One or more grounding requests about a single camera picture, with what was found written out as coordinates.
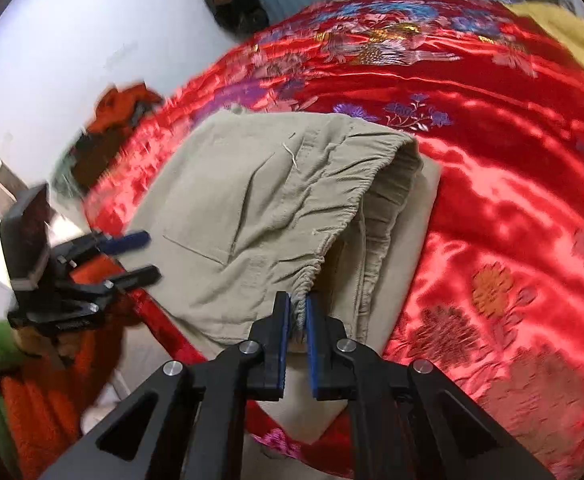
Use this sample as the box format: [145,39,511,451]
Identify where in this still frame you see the beige khaki pants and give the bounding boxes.
[121,106,441,443]

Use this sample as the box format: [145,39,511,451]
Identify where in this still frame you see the orange garment on nightstand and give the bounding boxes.
[86,82,163,136]

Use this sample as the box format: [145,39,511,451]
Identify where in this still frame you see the red floral satin quilt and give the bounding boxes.
[83,0,584,479]

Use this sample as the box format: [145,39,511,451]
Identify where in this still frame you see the yellow knitted blanket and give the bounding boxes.
[505,2,584,68]

